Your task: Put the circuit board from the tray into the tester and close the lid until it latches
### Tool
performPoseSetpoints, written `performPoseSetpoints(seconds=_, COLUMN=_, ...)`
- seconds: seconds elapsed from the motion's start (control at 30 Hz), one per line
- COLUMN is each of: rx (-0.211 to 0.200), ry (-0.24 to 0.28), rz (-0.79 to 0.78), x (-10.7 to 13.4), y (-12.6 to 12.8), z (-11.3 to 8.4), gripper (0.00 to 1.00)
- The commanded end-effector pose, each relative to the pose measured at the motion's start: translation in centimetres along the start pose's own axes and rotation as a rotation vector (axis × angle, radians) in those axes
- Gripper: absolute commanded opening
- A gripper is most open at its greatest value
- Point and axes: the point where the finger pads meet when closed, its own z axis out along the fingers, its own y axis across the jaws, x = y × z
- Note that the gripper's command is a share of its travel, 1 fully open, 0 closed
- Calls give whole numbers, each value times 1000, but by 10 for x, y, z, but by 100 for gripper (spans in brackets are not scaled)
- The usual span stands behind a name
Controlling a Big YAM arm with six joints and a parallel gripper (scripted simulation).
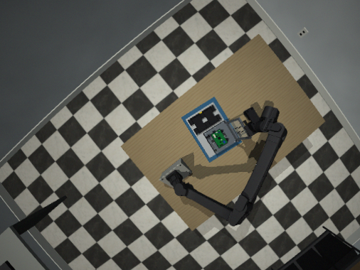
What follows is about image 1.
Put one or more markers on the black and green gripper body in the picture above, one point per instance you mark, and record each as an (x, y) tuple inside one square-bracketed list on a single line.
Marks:
[(250, 132)]

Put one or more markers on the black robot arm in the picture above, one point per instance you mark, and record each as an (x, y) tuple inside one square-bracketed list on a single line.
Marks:
[(276, 135)]

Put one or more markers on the green circuit board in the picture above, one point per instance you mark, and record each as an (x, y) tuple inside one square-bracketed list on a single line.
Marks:
[(219, 138)]

